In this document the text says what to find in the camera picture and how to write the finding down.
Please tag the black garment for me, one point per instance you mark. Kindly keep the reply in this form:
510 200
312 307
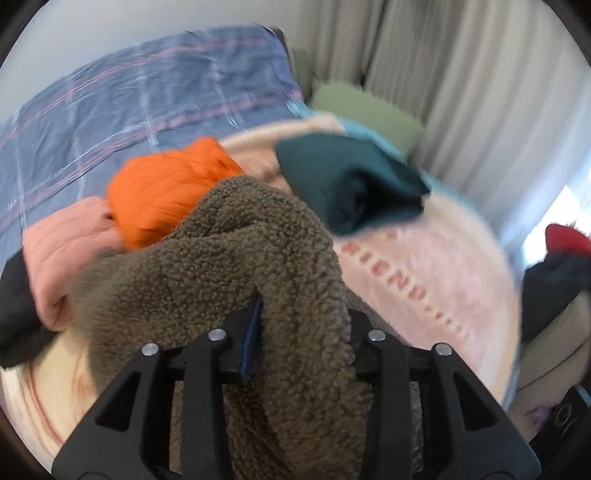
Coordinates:
23 314

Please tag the pink quilted garment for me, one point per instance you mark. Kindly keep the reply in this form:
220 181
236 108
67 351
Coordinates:
60 249

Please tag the teal garment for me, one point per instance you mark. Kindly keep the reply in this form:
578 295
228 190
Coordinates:
351 180

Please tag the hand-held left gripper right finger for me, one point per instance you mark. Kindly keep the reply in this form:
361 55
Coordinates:
383 364

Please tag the blue plaid sheet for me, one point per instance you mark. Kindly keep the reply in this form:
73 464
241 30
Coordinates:
138 101

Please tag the green pillow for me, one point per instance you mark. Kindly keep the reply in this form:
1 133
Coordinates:
369 113

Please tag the brown fleece jacket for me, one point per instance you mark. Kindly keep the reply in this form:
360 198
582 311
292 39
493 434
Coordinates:
221 258

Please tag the red cloth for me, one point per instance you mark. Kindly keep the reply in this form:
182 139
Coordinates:
565 240

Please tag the dark cloth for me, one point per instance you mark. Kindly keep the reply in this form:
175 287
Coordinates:
554 286

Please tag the orange puffer jacket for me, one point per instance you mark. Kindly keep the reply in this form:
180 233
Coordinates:
166 194

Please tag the pink printed blanket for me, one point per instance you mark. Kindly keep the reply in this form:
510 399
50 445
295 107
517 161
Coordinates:
438 286

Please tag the green headboard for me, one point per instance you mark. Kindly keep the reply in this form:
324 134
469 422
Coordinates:
301 69

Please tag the grey curtain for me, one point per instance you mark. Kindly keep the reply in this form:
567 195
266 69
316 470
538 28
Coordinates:
461 83

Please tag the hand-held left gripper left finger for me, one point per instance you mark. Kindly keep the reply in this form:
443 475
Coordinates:
251 334

